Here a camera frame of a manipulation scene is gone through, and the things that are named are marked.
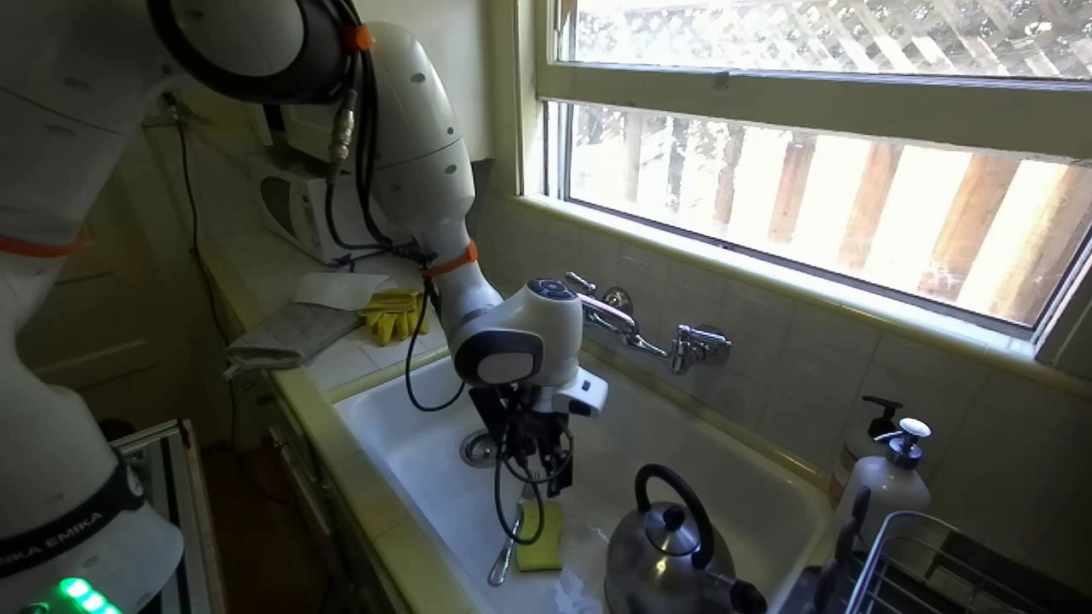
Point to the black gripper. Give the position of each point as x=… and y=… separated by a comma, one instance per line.
x=516, y=413

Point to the yellow sponge with dark scrubber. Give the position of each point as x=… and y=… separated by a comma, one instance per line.
x=542, y=550

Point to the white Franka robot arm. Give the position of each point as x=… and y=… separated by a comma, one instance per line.
x=421, y=148

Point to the metal sink drain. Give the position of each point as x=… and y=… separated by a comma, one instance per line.
x=480, y=449

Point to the white porcelain sink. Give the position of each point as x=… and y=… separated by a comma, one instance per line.
x=446, y=477

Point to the yellow cloth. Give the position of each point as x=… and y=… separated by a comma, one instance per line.
x=393, y=313

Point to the grey folded cloth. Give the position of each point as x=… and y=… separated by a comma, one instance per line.
x=291, y=336

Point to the soap dispenser bottle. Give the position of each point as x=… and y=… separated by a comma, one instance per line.
x=888, y=488

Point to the white countertop appliance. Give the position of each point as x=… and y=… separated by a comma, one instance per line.
x=302, y=217

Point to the white stove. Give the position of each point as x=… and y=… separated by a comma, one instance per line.
x=171, y=500

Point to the kitchen window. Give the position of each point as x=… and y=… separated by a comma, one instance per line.
x=822, y=172

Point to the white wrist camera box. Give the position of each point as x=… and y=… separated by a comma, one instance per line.
x=589, y=390

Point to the chrome wall faucet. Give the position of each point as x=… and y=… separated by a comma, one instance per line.
x=634, y=326

